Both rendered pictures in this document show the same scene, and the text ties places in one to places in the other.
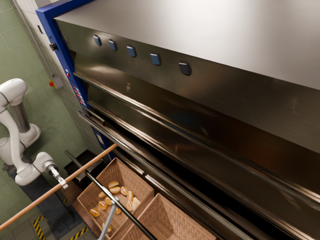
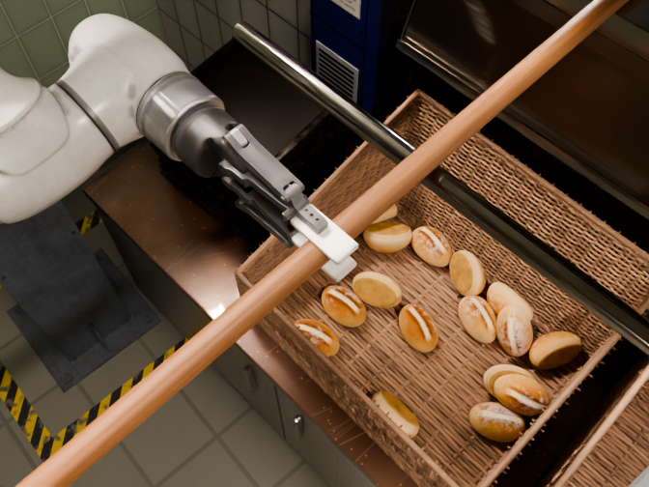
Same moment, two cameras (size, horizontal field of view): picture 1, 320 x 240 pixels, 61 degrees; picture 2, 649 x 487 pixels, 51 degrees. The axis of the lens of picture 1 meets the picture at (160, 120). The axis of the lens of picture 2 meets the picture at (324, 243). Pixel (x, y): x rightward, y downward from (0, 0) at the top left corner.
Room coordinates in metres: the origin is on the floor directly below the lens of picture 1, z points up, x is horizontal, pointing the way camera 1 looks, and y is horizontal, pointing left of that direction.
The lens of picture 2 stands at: (0.98, 0.83, 1.81)
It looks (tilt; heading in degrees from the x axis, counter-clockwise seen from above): 60 degrees down; 348
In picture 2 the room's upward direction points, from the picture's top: straight up
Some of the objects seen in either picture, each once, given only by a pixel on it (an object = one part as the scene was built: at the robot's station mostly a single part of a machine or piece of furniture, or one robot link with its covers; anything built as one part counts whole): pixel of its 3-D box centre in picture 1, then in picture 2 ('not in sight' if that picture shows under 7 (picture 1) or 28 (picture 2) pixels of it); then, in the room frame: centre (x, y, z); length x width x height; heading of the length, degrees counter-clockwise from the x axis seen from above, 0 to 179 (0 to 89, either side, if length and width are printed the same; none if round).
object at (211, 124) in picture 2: (54, 172); (226, 156); (1.46, 0.84, 1.20); 0.09 x 0.07 x 0.08; 32
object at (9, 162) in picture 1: (8, 149); not in sight; (1.93, 1.33, 1.17); 0.18 x 0.16 x 0.22; 139
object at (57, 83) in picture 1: (55, 81); not in sight; (2.36, 0.84, 1.46); 0.10 x 0.07 x 0.10; 33
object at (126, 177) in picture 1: (115, 199); (435, 292); (1.46, 0.53, 0.72); 0.56 x 0.49 x 0.28; 32
